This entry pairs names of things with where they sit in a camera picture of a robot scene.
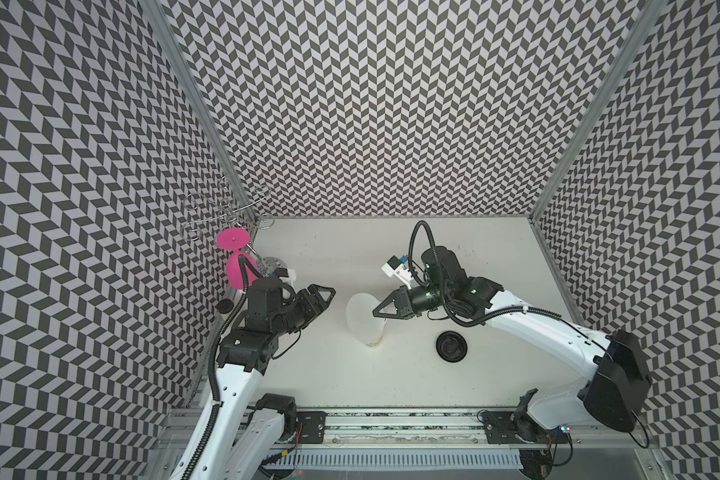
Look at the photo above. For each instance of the black plastic cup lid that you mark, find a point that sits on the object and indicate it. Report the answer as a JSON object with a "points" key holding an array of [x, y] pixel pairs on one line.
{"points": [[451, 346]]}

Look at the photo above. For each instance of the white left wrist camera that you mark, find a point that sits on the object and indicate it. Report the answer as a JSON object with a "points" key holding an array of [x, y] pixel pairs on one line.
{"points": [[286, 275]]}

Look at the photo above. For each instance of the translucent round leak-proof paper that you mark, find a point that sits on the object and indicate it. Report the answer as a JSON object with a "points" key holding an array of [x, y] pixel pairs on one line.
{"points": [[362, 323]]}

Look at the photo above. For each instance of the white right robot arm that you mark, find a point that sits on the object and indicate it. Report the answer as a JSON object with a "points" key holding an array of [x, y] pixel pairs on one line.
{"points": [[613, 378]]}

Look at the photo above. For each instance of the pink plastic wine glass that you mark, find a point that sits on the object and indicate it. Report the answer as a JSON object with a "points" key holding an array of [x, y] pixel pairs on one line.
{"points": [[234, 241]]}

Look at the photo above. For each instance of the small black-capped spice jar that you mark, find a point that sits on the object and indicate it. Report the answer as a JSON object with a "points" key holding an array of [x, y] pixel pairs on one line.
{"points": [[225, 306]]}

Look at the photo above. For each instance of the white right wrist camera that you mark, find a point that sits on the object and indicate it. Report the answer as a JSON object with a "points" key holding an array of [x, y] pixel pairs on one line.
{"points": [[398, 267]]}

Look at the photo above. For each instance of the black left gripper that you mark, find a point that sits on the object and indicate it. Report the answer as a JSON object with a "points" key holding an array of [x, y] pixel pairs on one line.
{"points": [[318, 303]]}

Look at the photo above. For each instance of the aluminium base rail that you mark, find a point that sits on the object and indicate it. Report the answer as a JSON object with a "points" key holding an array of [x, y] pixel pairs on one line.
{"points": [[433, 440]]}

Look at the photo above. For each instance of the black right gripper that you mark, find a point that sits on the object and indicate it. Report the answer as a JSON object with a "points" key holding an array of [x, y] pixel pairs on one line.
{"points": [[403, 301]]}

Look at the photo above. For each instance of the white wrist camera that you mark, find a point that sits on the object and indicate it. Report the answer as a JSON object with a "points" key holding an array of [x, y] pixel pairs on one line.
{"points": [[286, 275], [398, 267]]}

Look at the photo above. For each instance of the chrome wire glass rack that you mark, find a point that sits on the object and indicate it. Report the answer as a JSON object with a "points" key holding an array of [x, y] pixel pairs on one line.
{"points": [[210, 213]]}

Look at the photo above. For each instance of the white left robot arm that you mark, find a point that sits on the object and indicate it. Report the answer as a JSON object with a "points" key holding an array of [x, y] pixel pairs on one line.
{"points": [[235, 431]]}

